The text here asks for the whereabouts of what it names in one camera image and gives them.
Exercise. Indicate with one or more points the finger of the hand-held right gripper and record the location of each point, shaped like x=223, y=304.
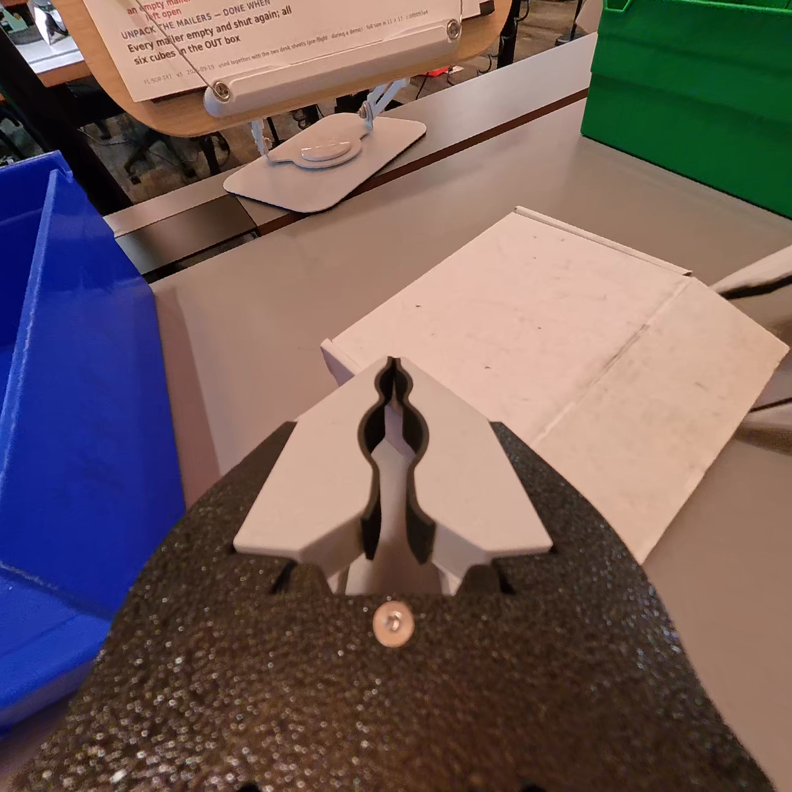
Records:
x=767, y=272
x=776, y=427

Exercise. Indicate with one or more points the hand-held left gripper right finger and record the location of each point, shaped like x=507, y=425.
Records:
x=482, y=495

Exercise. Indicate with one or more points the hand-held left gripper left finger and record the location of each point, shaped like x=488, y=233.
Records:
x=309, y=495

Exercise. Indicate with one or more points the green plastic bin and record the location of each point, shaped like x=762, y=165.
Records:
x=693, y=111

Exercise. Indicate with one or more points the white cardboard mailer box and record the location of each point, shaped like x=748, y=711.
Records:
x=544, y=322

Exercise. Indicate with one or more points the blue plastic bin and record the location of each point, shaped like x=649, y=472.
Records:
x=80, y=402

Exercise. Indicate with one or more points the printed instruction sheet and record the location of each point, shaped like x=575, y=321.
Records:
x=247, y=37

